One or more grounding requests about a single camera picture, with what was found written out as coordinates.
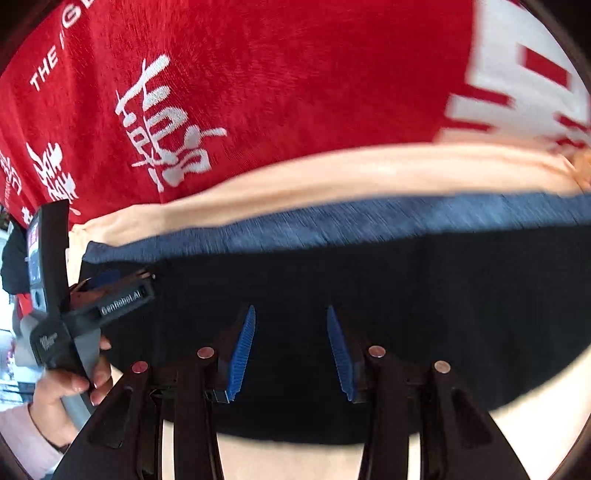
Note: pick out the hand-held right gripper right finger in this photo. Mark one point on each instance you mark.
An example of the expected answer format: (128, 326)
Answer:
(339, 357)

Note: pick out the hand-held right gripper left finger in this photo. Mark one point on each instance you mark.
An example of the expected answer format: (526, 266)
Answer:
(242, 353)

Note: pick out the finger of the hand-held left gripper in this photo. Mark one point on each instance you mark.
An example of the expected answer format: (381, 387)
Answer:
(138, 277)
(107, 278)

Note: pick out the black pants with blue waistband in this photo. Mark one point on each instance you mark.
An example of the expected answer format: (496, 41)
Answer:
(323, 281)

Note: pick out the person's left forearm pink sleeve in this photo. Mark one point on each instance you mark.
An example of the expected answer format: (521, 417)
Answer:
(23, 438)

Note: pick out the person's left hand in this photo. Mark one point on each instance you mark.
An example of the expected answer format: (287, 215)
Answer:
(55, 392)

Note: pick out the black wrist band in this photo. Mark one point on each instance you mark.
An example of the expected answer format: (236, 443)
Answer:
(51, 441)

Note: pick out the cream yellow towel mat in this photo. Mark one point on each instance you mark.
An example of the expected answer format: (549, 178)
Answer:
(369, 170)

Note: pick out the red printed blanket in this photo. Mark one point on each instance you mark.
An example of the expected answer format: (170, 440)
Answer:
(277, 69)

